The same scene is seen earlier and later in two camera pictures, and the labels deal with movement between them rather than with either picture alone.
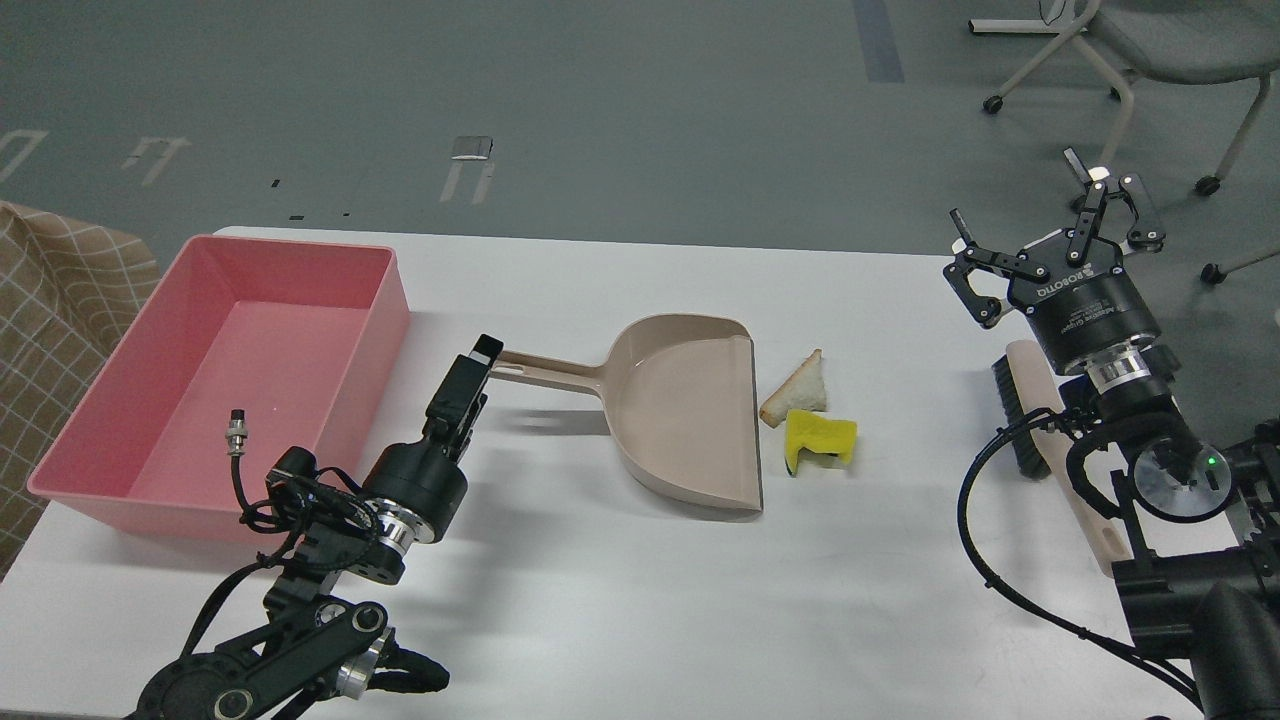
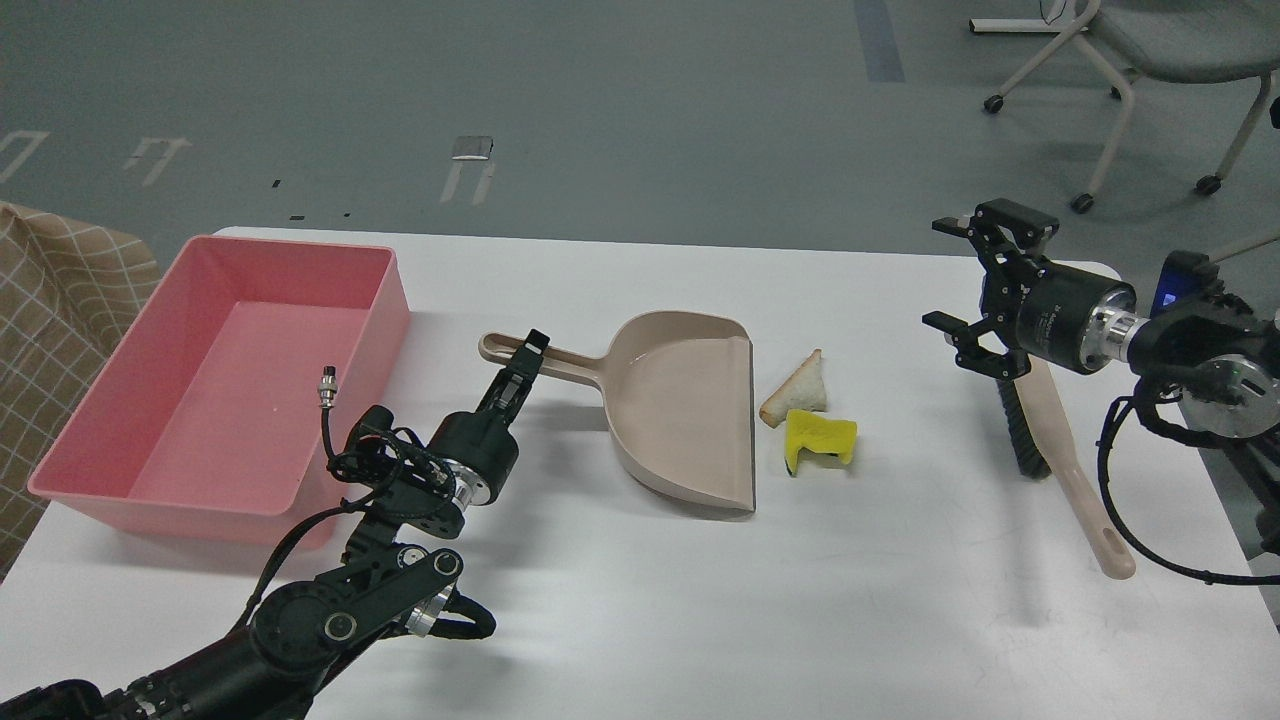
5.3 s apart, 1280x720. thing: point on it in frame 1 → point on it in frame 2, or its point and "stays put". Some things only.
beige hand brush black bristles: x=1042 y=436 stays put
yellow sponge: x=806 y=429 stays put
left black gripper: x=420 y=476 → x=482 y=438
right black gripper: x=1079 y=298 → x=1057 y=312
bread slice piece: x=802 y=390 stays put
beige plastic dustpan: x=678 y=400 stays put
